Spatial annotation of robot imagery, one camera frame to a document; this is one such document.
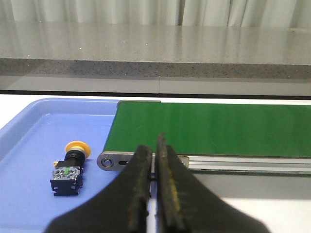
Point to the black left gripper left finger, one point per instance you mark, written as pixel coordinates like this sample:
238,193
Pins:
121,207

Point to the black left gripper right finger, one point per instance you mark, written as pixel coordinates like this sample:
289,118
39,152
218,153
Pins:
185,205

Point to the yellow mushroom push button switch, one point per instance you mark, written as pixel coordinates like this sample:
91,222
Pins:
67,174

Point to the green belt conveyor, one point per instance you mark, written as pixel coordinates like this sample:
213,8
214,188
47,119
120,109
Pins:
214,137

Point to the blue plastic tray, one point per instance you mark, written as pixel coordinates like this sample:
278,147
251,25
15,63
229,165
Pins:
29,145

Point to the grey stone counter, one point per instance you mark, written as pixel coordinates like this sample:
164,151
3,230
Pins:
160,60

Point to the white curtain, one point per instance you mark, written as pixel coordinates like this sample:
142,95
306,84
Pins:
218,13

